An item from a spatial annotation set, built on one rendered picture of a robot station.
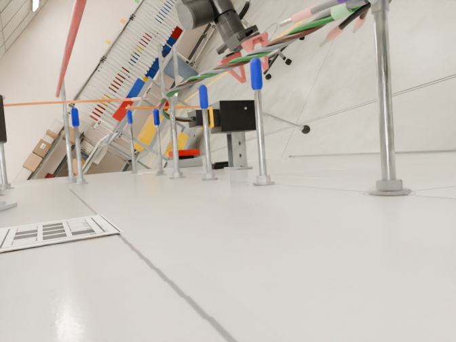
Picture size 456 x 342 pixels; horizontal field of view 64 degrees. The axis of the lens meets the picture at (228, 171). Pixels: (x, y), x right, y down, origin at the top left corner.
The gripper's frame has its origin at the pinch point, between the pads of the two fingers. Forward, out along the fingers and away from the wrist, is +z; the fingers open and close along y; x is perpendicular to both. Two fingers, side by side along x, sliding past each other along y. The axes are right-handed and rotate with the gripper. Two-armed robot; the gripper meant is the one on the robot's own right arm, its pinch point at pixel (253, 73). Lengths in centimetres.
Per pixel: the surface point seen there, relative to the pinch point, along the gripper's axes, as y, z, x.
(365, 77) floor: -95, 32, 155
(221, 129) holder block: 30.6, 5.7, -32.2
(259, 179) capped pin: 51, 9, -43
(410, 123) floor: -47, 57, 112
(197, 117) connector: 30.1, 2.9, -34.1
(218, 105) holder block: 30.4, 2.8, -30.9
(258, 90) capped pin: 51, 3, -40
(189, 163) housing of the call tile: 6.4, 10.0, -28.2
